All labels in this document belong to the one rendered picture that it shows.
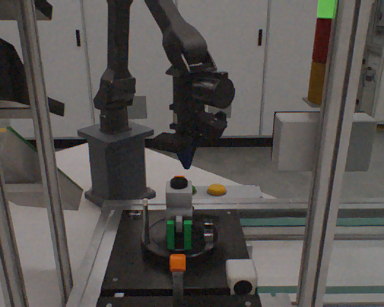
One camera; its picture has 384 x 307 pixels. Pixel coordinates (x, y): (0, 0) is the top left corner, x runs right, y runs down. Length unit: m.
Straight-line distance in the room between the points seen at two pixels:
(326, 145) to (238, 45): 3.17
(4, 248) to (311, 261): 0.38
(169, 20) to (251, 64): 2.91
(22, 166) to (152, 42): 3.04
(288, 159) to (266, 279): 0.29
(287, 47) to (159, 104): 1.27
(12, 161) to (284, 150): 0.37
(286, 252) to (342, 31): 0.48
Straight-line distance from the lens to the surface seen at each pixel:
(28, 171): 0.64
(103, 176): 1.03
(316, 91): 0.50
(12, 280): 0.53
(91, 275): 0.70
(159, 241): 0.69
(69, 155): 1.45
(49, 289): 0.84
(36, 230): 1.02
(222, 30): 3.60
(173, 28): 0.77
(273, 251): 0.81
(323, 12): 0.49
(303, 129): 0.51
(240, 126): 3.79
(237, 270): 0.63
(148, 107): 3.71
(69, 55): 3.73
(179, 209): 0.65
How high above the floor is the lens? 1.38
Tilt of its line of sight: 22 degrees down
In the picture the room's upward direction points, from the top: straight up
